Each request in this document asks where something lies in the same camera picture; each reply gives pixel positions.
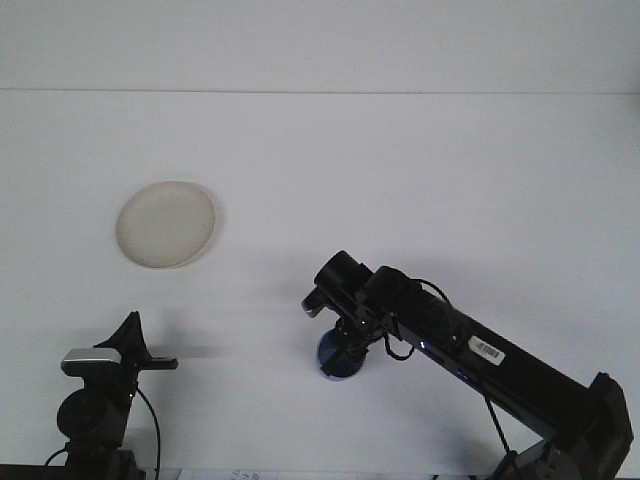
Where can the pale blue cup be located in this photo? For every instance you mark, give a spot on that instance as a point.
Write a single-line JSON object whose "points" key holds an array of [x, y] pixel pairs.
{"points": [[326, 350]]}

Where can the pale round plate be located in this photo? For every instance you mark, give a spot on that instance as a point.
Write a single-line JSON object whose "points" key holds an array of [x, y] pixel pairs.
{"points": [[165, 225]]}

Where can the black base panel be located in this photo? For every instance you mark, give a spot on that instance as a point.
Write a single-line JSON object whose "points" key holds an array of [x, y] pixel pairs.
{"points": [[20, 473]]}

